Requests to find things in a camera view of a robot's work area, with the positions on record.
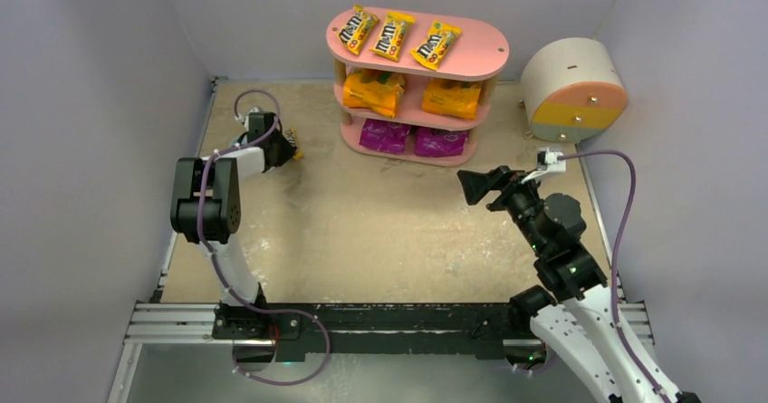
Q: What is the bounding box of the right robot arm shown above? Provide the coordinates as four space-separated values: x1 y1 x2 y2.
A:
457 166 699 402

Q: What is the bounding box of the pink three-tier shelf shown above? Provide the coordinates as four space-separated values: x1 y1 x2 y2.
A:
325 9 510 167

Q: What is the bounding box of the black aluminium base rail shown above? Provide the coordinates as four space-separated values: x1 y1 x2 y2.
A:
124 300 655 366

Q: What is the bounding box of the round cream drawer cabinet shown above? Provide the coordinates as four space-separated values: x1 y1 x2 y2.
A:
520 37 629 143

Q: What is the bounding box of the orange mango gummy bag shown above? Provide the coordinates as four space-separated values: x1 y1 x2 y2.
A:
421 78 483 120
341 69 406 118

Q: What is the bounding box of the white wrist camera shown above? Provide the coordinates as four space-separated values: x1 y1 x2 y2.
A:
235 106 263 129
521 148 567 184

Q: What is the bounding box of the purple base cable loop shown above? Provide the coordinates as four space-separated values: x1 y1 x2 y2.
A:
232 316 332 389

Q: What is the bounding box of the small yellow M&M's bag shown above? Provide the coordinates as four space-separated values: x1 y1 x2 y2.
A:
283 128 303 160

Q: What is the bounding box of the purple blackcurrant gummy bag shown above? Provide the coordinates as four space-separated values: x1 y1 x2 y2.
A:
359 119 411 155
413 127 468 158

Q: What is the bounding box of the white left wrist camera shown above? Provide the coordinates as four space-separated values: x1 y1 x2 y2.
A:
235 106 263 129

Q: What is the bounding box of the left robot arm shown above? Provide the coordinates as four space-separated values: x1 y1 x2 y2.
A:
169 111 297 321

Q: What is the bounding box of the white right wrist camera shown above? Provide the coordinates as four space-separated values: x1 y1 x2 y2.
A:
521 148 567 184

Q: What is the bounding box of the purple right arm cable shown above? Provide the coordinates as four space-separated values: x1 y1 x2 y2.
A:
554 149 673 403

